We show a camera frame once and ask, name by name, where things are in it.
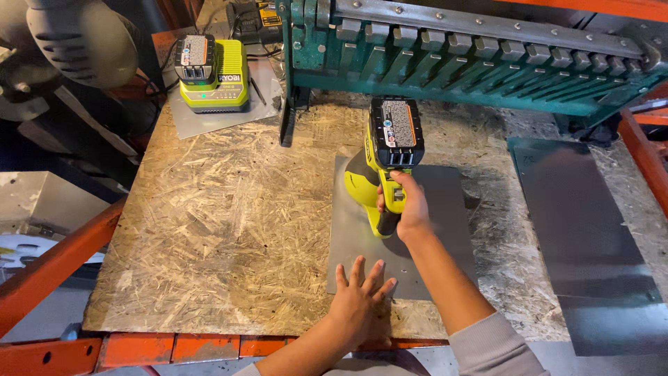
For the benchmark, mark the person's left hand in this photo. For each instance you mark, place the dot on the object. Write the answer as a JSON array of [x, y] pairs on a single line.
[[360, 311]]

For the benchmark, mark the person's right hand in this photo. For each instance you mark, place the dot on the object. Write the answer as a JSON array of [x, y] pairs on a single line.
[[415, 209]]

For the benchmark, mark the person's right fingers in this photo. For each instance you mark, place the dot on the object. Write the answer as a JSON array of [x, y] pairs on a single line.
[[382, 198]]

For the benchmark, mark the small grey sheet metal square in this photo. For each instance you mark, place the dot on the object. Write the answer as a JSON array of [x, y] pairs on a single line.
[[360, 245]]

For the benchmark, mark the green metal finger brake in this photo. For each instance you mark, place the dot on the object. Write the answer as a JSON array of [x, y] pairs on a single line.
[[469, 68]]

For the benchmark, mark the dark pencil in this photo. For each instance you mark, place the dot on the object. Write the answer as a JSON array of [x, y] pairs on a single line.
[[258, 91]]

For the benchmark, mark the person's grey sleeve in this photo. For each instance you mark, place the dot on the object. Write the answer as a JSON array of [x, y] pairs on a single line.
[[493, 350]]

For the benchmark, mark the grey sheet metal plate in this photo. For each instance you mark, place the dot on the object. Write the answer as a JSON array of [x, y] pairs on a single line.
[[208, 123]]

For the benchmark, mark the yellow-green battery charger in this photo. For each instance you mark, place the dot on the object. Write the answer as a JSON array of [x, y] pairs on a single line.
[[229, 78]]

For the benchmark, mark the long grey sheet metal panel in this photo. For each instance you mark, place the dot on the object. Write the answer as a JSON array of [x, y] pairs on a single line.
[[579, 235]]

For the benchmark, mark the black and yellow charger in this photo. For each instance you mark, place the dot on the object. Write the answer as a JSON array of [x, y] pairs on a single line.
[[253, 21]]

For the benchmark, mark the black battery pack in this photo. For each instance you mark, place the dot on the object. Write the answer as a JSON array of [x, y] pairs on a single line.
[[194, 57]]

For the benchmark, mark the orange steel rack beam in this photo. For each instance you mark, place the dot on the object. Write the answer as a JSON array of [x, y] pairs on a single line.
[[644, 151]]

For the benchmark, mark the folded galvanised metal box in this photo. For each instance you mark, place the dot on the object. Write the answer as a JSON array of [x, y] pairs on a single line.
[[47, 201]]

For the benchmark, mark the grey electric motor machine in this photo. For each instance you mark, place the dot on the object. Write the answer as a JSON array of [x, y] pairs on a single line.
[[78, 47]]

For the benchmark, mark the pile of white parts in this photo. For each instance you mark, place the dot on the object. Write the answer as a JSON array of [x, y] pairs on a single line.
[[31, 250]]

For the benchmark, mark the orange steel rack frame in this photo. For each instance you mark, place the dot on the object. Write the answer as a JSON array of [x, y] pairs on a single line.
[[52, 271]]

